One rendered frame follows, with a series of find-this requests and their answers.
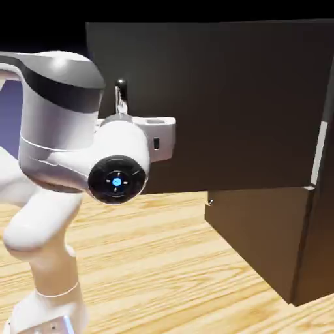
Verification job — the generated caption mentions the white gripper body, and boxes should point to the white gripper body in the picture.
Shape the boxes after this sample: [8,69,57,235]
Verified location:
[130,116,177,164]

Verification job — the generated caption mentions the long curved metal door handle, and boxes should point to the long curved metal door handle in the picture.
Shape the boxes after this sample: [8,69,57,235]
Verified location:
[114,78,129,116]

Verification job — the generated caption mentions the large dark brown cabinet door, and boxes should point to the large dark brown cabinet door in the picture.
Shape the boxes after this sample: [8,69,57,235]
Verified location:
[85,18,334,196]

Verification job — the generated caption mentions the small dark brown cabinet door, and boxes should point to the small dark brown cabinet door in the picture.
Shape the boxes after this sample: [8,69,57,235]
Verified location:
[204,186,316,305]

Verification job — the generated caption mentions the dark brown cabinet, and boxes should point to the dark brown cabinet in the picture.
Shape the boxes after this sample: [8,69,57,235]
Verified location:
[290,52,334,308]

